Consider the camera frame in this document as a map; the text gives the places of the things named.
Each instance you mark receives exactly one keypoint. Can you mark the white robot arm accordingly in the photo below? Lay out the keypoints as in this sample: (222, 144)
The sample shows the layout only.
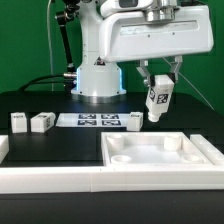
(100, 81)

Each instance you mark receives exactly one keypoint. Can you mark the white square tabletop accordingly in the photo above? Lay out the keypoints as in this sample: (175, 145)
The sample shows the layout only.
(149, 148)

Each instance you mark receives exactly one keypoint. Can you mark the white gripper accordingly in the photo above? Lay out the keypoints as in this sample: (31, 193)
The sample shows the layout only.
(129, 36)

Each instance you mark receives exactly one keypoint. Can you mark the white obstacle fence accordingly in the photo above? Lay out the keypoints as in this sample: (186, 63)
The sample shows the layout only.
(116, 177)

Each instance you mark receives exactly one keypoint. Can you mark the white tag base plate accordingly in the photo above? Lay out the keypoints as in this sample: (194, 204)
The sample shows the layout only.
(92, 120)

